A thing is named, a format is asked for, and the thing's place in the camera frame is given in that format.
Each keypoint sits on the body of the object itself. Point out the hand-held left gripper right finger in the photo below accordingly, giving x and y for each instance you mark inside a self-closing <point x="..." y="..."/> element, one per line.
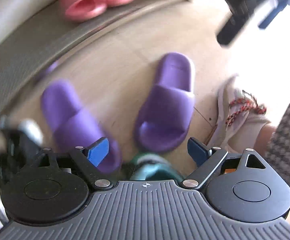
<point x="196" y="151"/>

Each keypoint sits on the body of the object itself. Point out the metal shoe rack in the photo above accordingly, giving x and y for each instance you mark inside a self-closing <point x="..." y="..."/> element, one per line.
<point x="59" y="38"/>

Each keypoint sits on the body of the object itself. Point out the purple slipper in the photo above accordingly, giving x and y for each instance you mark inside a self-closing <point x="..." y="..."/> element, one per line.
<point x="167" y="105"/>
<point x="72" y="120"/>

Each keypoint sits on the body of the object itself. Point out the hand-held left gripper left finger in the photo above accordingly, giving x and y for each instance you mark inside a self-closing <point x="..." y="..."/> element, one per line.
<point x="98" y="152"/>

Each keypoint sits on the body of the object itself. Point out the black teal sneaker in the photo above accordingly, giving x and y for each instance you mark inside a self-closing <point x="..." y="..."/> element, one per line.
<point x="152" y="167"/>

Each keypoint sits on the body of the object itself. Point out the white shoe red laces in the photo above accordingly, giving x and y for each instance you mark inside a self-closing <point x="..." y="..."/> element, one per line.
<point x="235" y="120"/>

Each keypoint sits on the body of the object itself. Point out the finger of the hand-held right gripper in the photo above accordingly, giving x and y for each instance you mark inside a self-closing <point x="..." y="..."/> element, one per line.
<point x="271" y="12"/>

